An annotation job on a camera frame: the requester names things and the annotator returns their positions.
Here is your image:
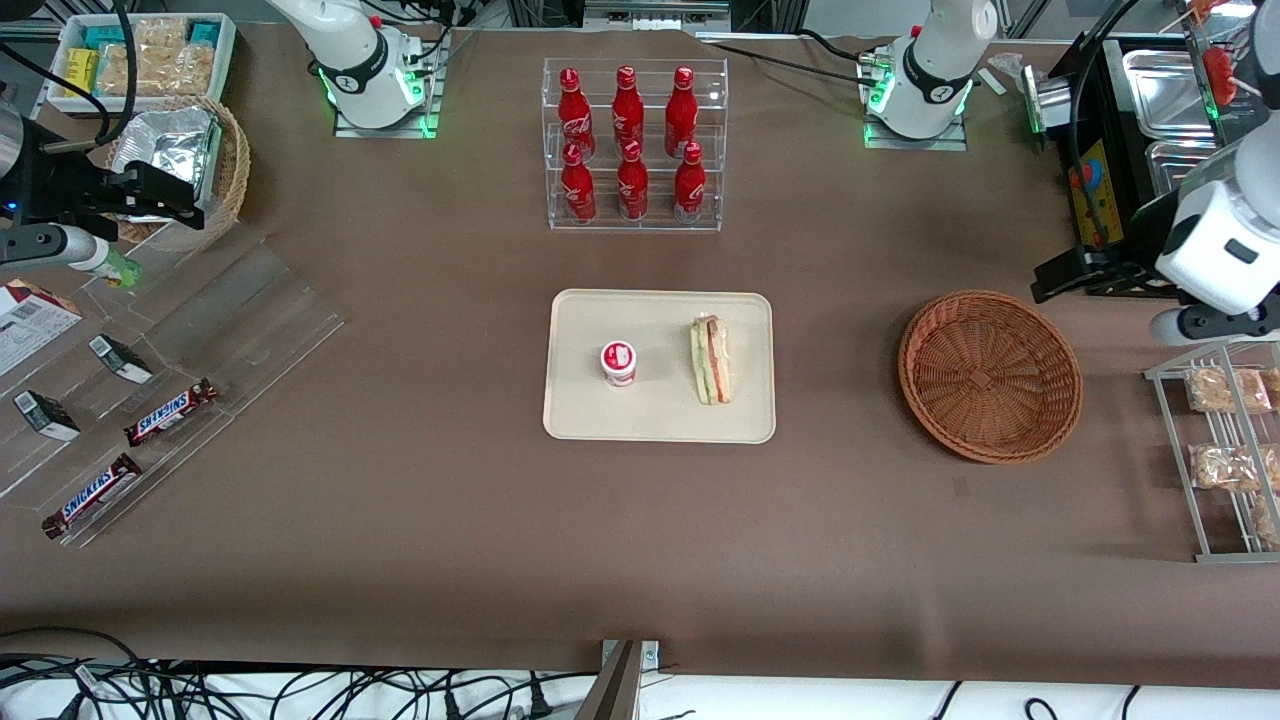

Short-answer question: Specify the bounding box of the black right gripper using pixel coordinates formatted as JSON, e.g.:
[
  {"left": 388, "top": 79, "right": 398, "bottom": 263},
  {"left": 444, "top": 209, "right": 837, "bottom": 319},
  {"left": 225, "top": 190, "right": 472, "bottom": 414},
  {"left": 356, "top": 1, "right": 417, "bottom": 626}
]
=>
[{"left": 0, "top": 118, "right": 207, "bottom": 232}]

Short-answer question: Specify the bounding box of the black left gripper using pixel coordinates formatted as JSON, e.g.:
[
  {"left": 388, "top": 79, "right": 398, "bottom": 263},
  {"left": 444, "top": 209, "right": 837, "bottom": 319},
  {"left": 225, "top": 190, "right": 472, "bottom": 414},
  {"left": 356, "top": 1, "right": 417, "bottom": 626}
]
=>
[{"left": 1031, "top": 243, "right": 1183, "bottom": 305}]

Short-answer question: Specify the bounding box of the triangular sandwich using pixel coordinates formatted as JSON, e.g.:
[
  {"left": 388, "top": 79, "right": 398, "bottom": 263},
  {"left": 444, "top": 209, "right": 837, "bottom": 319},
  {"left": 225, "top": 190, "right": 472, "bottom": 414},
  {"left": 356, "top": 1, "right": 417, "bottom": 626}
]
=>
[{"left": 689, "top": 313, "right": 734, "bottom": 407}]

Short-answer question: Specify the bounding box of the light wicker basket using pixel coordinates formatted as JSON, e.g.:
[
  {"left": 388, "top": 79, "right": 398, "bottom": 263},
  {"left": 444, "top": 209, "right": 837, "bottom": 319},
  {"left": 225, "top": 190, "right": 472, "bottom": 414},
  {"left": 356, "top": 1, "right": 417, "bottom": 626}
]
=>
[{"left": 103, "top": 95, "right": 252, "bottom": 246}]

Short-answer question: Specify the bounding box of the brown wicker basket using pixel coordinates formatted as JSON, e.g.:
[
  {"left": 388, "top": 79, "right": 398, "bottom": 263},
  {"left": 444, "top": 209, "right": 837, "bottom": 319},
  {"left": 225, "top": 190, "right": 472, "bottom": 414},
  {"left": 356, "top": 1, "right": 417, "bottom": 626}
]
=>
[{"left": 897, "top": 289, "right": 1085, "bottom": 466}]

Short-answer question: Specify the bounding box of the beige plastic tray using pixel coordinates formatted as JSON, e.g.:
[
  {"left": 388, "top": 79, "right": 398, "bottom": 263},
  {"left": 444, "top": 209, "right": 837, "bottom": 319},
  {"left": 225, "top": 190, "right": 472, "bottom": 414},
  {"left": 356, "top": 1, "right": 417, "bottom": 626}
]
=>
[{"left": 541, "top": 288, "right": 778, "bottom": 445}]

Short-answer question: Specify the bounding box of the silver foil package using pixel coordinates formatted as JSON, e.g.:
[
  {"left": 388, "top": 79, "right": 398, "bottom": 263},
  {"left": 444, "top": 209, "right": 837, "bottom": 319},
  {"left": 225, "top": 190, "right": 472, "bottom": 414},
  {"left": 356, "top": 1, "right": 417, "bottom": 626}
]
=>
[{"left": 118, "top": 106, "right": 223, "bottom": 226}]

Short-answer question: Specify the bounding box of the green plastic bottle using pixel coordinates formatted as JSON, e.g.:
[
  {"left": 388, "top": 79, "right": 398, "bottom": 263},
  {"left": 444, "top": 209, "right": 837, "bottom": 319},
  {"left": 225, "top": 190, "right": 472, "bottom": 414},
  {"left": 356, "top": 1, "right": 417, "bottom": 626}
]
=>
[{"left": 92, "top": 252, "right": 143, "bottom": 290}]

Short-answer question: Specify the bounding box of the clear bag of crackers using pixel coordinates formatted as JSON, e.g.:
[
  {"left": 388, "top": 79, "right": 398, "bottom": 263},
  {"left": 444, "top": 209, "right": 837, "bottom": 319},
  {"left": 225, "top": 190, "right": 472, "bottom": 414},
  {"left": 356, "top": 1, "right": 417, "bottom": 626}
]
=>
[{"left": 97, "top": 17, "right": 218, "bottom": 99}]

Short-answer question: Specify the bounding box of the small steel pan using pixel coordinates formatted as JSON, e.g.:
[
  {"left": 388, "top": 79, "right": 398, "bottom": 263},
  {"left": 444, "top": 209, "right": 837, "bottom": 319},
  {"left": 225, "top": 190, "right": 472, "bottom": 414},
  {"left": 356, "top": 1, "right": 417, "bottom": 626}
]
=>
[{"left": 1144, "top": 139, "right": 1216, "bottom": 196}]

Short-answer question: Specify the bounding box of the clear acrylic tiered stand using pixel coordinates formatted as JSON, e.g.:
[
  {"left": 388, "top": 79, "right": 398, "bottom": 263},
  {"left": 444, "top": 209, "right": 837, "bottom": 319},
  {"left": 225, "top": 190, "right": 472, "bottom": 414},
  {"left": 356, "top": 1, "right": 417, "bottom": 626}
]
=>
[{"left": 0, "top": 222, "right": 347, "bottom": 550}]

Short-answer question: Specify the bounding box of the white plastic bin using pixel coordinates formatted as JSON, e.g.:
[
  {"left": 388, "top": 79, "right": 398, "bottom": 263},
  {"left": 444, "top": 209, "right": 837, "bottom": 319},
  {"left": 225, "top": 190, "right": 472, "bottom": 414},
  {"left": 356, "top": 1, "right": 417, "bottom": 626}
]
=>
[{"left": 45, "top": 11, "right": 239, "bottom": 118}]

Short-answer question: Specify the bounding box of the yellow snack box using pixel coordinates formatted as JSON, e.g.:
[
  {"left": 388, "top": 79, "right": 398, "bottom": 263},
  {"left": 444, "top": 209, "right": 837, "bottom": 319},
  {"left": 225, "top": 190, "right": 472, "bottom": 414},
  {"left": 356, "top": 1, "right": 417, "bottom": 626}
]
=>
[{"left": 63, "top": 47, "right": 100, "bottom": 100}]

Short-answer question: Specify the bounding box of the black food warmer case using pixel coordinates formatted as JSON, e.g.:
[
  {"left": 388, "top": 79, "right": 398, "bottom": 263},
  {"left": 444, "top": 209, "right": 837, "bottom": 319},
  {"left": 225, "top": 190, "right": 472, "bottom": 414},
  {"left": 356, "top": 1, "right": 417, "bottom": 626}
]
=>
[{"left": 1048, "top": 28, "right": 1280, "bottom": 298}]

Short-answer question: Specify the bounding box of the silver metal box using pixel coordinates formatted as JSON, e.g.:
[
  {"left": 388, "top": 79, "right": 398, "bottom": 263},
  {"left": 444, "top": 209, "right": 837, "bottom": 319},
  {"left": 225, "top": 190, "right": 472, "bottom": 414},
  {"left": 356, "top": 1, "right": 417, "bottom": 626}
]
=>
[{"left": 1019, "top": 76, "right": 1077, "bottom": 138}]

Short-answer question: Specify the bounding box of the small black white box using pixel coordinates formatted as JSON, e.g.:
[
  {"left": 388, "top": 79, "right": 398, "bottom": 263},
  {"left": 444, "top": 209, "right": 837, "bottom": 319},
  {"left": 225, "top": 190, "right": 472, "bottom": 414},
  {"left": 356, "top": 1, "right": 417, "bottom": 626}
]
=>
[
  {"left": 12, "top": 389, "right": 82, "bottom": 443},
  {"left": 87, "top": 333, "right": 155, "bottom": 386}
]

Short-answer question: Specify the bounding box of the red white printed carton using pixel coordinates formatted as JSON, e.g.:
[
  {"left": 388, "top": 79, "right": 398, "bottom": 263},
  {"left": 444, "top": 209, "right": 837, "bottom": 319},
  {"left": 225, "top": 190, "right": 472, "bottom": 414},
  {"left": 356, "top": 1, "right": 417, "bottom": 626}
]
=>
[{"left": 0, "top": 277, "right": 84, "bottom": 378}]

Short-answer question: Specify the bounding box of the large steel pan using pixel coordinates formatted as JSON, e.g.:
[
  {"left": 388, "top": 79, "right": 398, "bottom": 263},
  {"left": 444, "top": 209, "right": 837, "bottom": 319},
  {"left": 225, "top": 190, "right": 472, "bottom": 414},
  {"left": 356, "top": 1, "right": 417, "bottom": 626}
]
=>
[{"left": 1120, "top": 48, "right": 1219, "bottom": 142}]

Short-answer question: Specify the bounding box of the brown Snickers bar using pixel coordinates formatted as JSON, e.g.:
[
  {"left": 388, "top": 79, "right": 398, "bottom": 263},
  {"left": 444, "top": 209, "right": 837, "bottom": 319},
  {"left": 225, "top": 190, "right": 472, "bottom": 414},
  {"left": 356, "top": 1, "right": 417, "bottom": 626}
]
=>
[
  {"left": 122, "top": 377, "right": 220, "bottom": 449},
  {"left": 40, "top": 452, "right": 144, "bottom": 542}
]

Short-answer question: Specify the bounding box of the red skewered food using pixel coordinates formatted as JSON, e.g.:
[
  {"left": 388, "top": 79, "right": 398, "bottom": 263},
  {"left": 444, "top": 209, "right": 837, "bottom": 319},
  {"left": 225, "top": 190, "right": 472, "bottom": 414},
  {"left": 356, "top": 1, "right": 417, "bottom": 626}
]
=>
[{"left": 1203, "top": 44, "right": 1242, "bottom": 108}]

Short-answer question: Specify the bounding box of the red cola bottle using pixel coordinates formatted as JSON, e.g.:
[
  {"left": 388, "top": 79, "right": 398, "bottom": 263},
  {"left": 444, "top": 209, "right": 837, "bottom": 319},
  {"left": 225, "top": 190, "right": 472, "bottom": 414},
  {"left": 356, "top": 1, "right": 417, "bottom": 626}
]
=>
[
  {"left": 556, "top": 67, "right": 597, "bottom": 163},
  {"left": 615, "top": 139, "right": 650, "bottom": 222},
  {"left": 559, "top": 141, "right": 598, "bottom": 226},
  {"left": 664, "top": 66, "right": 699, "bottom": 159},
  {"left": 611, "top": 65, "right": 647, "bottom": 153},
  {"left": 672, "top": 141, "right": 708, "bottom": 226}
]

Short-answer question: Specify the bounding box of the clear acrylic bottle rack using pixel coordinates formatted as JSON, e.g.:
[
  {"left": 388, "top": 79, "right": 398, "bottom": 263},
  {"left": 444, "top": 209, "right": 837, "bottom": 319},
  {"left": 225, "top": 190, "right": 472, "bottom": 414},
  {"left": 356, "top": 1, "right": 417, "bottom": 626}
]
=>
[{"left": 541, "top": 56, "right": 730, "bottom": 234}]

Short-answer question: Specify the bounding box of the red white yogurt cup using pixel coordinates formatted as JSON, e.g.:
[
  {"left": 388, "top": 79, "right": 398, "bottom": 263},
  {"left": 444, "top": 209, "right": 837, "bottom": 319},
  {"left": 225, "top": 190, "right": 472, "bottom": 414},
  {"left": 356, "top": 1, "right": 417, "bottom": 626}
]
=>
[{"left": 599, "top": 340, "right": 640, "bottom": 389}]

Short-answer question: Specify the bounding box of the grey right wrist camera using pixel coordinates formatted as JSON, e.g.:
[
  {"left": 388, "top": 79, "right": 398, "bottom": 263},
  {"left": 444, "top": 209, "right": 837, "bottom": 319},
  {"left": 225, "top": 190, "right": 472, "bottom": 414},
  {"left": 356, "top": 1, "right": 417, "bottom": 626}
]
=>
[{"left": 0, "top": 224, "right": 113, "bottom": 273}]

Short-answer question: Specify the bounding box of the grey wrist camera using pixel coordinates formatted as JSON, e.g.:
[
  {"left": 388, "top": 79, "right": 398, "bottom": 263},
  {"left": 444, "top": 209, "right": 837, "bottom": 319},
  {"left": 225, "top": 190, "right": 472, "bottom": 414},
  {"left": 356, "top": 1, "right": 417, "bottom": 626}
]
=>
[
  {"left": 0, "top": 224, "right": 113, "bottom": 273},
  {"left": 1148, "top": 304, "right": 1280, "bottom": 348}
]

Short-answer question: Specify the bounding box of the black looped cable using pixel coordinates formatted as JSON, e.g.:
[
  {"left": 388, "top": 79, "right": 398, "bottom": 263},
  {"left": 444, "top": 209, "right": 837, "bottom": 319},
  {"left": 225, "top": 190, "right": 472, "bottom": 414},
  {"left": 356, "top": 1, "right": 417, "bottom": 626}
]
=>
[{"left": 0, "top": 0, "right": 139, "bottom": 153}]

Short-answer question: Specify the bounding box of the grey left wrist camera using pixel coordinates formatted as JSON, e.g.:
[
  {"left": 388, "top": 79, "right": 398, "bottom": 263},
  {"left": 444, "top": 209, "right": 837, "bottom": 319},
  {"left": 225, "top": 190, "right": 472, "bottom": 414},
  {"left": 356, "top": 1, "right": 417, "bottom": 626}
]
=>
[{"left": 1148, "top": 304, "right": 1280, "bottom": 348}]

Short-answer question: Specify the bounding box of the grey metal wire rack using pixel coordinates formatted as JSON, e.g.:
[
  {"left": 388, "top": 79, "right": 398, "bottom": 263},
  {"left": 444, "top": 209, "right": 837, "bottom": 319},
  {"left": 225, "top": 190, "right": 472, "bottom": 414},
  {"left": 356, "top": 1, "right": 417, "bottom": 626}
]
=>
[{"left": 1144, "top": 332, "right": 1280, "bottom": 564}]

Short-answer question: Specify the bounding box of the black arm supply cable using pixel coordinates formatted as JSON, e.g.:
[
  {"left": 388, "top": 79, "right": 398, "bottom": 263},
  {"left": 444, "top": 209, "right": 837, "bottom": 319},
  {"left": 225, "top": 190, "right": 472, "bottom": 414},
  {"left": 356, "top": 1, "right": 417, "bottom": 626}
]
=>
[{"left": 695, "top": 28, "right": 893, "bottom": 89}]

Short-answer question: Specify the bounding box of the black cable bundle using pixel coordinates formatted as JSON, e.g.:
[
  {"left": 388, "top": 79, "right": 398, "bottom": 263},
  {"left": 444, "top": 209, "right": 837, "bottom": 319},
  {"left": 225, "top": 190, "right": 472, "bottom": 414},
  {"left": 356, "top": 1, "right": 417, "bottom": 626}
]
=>
[{"left": 0, "top": 627, "right": 601, "bottom": 720}]

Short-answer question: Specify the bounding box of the aluminium frame profile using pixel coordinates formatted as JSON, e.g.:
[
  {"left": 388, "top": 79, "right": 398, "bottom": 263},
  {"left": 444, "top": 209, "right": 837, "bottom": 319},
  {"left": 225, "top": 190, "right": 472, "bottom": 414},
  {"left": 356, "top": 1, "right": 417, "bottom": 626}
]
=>
[{"left": 580, "top": 0, "right": 733, "bottom": 33}]

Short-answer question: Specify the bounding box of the dark metal bracket bar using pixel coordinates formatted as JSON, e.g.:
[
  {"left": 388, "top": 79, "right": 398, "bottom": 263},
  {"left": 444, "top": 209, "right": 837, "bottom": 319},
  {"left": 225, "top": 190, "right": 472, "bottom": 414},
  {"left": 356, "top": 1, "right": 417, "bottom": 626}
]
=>
[{"left": 574, "top": 639, "right": 643, "bottom": 720}]

